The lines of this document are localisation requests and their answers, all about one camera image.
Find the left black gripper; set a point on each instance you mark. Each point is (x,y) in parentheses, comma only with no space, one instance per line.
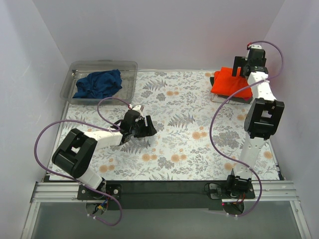
(140,127)

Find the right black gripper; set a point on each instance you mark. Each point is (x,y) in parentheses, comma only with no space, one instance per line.
(239,61)

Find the orange t shirt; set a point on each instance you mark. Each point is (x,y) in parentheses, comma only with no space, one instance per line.
(225,84)

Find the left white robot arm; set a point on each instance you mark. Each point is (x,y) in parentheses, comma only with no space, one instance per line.
(74,154)

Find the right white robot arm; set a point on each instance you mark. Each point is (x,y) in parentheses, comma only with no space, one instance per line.
(261,122)

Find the grey folded t shirt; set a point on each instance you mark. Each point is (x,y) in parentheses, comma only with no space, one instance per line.
(242,100)

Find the white folded shirt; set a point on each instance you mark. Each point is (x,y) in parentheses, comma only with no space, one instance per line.
(220,99)

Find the blue t shirt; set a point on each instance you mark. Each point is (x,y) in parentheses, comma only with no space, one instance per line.
(99,85)

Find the clear plastic bin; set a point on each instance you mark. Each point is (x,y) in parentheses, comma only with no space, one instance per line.
(81,69)

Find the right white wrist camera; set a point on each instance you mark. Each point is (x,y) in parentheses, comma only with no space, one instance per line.
(250,47)

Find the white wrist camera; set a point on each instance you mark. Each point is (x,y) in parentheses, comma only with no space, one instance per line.
(138,108)
(250,47)

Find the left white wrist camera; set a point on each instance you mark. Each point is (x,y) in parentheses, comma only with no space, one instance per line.
(138,108)

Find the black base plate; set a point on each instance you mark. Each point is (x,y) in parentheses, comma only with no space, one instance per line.
(170,194)

